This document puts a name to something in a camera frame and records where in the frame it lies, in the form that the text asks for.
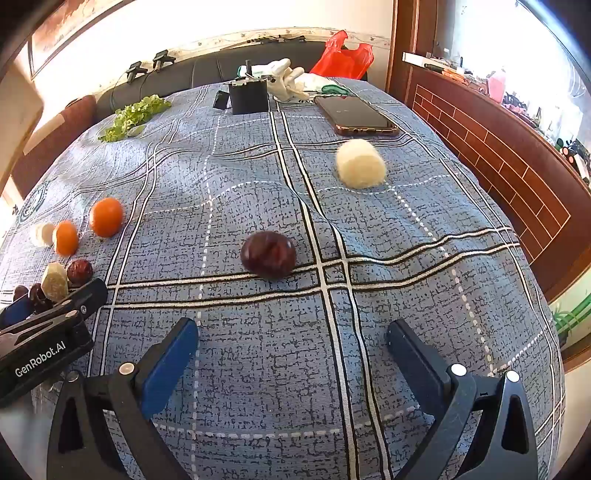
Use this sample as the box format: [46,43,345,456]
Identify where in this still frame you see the white round piece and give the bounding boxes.
[30,223,57,247]

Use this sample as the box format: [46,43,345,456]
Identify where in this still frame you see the beige corn cob piece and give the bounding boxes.
[41,262,70,303]

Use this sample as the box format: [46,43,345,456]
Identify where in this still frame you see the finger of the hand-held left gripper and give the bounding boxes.
[0,278,109,344]
[0,295,34,329]

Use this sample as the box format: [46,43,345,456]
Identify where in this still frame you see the small orange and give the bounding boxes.
[53,220,80,257]

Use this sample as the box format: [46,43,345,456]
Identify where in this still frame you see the black leather sofa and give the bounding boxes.
[95,39,370,121]

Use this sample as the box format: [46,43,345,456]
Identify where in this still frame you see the black box device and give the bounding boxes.
[228,60,269,115]

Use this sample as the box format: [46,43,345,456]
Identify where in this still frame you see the framed wall painting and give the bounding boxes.
[28,0,139,79]

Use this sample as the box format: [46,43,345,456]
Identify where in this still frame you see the green plant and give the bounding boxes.
[551,300,591,344]

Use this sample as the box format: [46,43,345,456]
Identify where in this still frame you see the large orange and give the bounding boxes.
[89,198,125,238]

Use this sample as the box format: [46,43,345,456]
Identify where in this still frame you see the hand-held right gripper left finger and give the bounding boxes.
[46,318,200,480]

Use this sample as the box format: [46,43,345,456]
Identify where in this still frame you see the red wrinkled jujube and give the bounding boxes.
[67,259,94,287]

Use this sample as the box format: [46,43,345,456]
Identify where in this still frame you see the green lettuce leaves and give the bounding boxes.
[98,95,172,143]

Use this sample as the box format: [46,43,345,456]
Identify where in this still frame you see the blue plaid blanket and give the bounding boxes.
[0,82,566,480]

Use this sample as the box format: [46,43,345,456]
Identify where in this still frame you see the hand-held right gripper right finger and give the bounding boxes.
[385,320,540,480]

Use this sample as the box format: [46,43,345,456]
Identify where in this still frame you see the white shelf board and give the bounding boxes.
[402,52,462,70]

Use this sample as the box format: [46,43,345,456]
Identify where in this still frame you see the wooden brick-pattern partition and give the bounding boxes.
[385,0,591,305]

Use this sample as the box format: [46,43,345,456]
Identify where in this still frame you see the dark red plum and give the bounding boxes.
[240,231,296,281]

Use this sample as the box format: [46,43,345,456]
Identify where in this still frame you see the white gloves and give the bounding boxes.
[265,58,310,101]

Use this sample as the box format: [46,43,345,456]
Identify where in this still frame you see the brown cushion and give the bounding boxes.
[11,95,98,199]

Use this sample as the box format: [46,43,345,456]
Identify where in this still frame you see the red plastic bag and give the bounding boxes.
[308,30,375,81]

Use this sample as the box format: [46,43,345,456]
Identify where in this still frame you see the black smartphone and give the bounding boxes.
[314,95,400,138]

